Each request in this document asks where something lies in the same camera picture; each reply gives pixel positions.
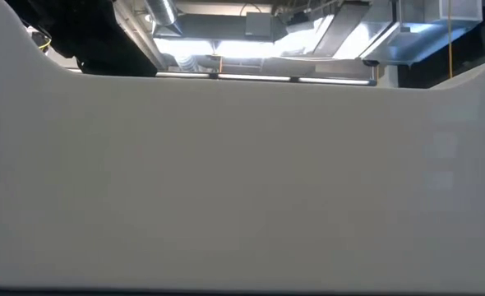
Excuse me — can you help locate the white plastic tray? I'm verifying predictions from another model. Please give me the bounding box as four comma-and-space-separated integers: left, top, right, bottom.
0, 0, 485, 294

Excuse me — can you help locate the long ceiling light strip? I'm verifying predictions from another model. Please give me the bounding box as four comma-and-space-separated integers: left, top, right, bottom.
155, 71, 378, 87

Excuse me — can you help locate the black ceiling box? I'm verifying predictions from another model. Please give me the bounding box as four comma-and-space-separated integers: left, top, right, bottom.
244, 12, 274, 41

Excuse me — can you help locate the silver round air duct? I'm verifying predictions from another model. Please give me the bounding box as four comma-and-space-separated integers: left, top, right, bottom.
143, 0, 184, 37

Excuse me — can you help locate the large rectangular metal duct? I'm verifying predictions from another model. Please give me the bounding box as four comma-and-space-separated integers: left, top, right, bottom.
312, 0, 484, 67

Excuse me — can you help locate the yellow hanging cord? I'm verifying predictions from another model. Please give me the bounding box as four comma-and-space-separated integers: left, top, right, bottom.
447, 0, 454, 80

